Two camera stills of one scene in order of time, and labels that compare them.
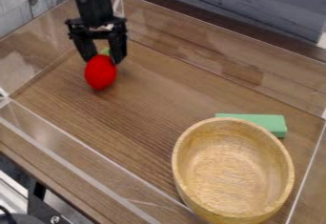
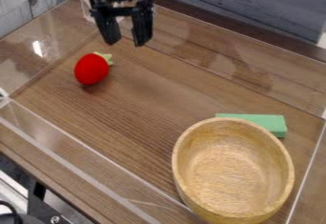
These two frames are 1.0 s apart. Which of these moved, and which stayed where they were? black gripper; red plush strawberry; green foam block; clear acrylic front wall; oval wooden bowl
Moved: black gripper; red plush strawberry
Stayed: oval wooden bowl; clear acrylic front wall; green foam block
